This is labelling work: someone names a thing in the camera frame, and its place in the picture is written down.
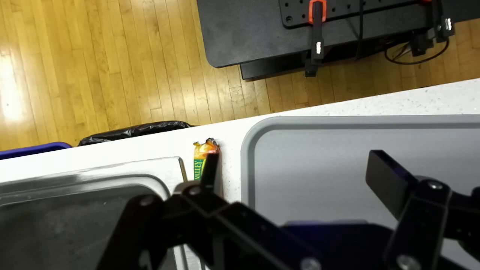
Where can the orange rectangular snack bar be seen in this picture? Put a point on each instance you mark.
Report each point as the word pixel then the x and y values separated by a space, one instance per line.
pixel 202 152

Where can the blue bin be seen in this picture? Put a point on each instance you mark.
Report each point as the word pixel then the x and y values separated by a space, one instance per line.
pixel 34 151

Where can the black trash bag bin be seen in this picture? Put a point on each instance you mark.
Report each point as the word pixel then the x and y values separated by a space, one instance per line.
pixel 136 131

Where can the gray plastic tray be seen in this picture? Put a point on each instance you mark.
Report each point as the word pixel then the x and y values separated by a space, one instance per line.
pixel 313 170

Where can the black robot cart base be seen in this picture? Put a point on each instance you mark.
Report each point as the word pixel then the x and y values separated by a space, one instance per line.
pixel 268 38

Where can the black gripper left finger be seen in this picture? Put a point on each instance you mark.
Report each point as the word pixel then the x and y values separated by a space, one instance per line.
pixel 224 236

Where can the orange black clamp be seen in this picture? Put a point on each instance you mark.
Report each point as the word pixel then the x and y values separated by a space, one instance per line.
pixel 317 19

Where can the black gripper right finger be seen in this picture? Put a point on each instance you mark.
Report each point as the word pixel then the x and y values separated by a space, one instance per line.
pixel 428 212

